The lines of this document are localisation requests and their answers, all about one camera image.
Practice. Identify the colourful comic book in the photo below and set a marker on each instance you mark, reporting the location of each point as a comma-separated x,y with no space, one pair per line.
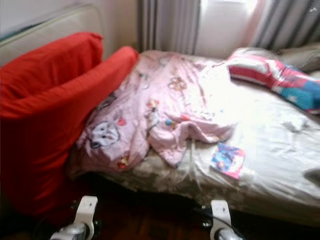
227,161

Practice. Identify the pink cartoon print quilt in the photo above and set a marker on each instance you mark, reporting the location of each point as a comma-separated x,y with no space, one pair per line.
145,110

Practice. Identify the bed with grey floral sheet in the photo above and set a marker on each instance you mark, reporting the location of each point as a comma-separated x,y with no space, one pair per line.
275,155

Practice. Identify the crumpled white grey sock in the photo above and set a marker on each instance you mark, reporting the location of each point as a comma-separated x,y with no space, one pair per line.
295,125

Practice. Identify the long red cushion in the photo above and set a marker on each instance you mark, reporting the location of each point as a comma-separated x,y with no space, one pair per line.
45,150

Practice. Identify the grey pillow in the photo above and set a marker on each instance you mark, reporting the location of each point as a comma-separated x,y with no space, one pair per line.
302,59

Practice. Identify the bright window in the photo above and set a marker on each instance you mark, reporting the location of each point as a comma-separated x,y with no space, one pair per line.
225,25

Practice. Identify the grey curtain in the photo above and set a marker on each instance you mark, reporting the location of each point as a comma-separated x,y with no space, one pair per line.
290,22
170,25

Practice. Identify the large red cushion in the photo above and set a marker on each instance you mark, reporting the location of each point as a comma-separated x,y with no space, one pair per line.
55,62

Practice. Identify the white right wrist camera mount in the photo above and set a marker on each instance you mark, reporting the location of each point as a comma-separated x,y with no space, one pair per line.
221,212

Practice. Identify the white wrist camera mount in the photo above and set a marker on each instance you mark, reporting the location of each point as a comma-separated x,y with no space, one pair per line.
221,212
87,207

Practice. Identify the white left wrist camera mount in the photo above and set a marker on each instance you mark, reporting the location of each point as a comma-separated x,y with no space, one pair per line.
87,207

